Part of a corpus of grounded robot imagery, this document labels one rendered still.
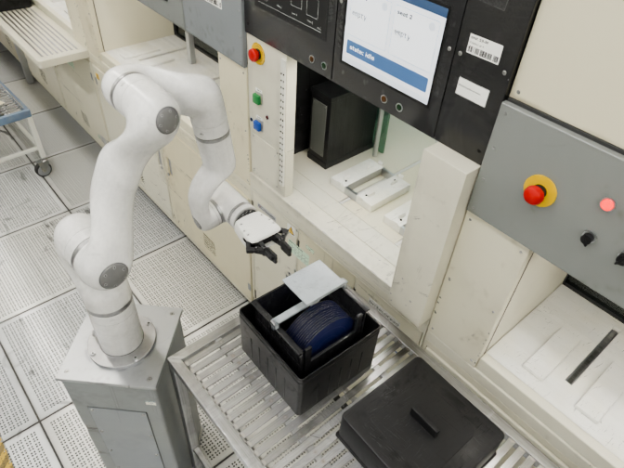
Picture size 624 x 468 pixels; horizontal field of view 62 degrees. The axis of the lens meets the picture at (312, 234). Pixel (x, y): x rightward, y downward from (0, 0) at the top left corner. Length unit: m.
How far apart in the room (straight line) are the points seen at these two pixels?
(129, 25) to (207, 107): 1.84
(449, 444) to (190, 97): 1.01
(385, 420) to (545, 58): 0.87
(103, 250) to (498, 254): 0.90
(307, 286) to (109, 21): 2.08
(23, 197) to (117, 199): 2.34
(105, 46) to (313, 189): 1.56
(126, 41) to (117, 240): 1.94
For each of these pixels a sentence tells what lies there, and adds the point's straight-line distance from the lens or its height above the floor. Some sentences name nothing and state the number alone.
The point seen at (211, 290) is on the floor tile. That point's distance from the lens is 2.71.
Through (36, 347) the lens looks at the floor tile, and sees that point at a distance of 2.70.
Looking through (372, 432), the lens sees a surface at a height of 0.86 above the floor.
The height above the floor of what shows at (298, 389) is 0.89.
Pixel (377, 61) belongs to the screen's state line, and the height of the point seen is 1.51.
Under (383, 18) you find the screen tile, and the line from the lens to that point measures 1.26.
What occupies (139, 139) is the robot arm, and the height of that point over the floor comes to 1.43.
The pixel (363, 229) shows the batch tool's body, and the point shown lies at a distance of 1.75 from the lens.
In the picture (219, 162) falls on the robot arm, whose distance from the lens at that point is 1.36.
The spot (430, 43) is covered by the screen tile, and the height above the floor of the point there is 1.60.
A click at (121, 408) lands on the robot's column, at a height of 0.62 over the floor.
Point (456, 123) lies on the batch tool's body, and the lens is 1.19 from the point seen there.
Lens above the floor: 2.03
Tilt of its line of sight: 43 degrees down
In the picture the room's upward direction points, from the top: 4 degrees clockwise
